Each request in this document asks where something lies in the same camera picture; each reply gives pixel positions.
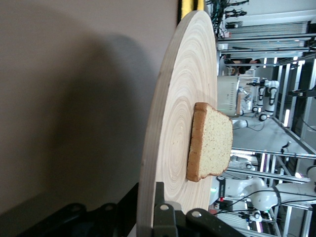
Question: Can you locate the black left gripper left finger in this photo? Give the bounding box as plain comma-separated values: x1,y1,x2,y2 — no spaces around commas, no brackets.
17,184,139,237

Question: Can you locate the brown bread slice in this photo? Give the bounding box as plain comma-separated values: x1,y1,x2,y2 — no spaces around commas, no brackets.
186,102,234,183

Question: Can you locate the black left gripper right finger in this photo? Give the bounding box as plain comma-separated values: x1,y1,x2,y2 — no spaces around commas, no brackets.
153,182,247,237

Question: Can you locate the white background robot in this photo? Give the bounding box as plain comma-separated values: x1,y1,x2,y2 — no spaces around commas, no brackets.
250,78,281,121

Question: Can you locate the aluminium frame structure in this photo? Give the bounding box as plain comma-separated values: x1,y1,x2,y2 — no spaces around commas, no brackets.
217,19,316,237

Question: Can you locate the cream and chrome toaster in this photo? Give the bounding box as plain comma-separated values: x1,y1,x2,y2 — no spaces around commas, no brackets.
216,75,241,117

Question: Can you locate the round wooden plate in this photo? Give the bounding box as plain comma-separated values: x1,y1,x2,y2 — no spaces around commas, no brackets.
136,10,218,237

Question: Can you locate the brown table cover cloth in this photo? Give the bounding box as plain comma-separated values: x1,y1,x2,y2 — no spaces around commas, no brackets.
0,0,179,237

